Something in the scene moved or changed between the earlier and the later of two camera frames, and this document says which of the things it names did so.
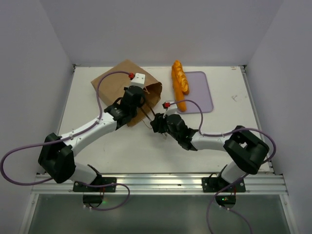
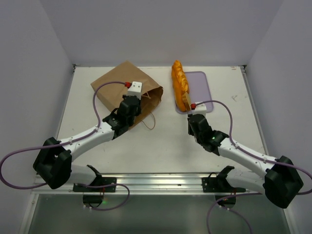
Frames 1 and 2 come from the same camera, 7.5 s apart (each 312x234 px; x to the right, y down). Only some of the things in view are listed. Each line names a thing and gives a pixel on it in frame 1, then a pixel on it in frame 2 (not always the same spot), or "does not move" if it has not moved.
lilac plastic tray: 199,92 does not move
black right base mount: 213,184 does not move
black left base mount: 95,201 does not move
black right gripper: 157,124 → 195,117
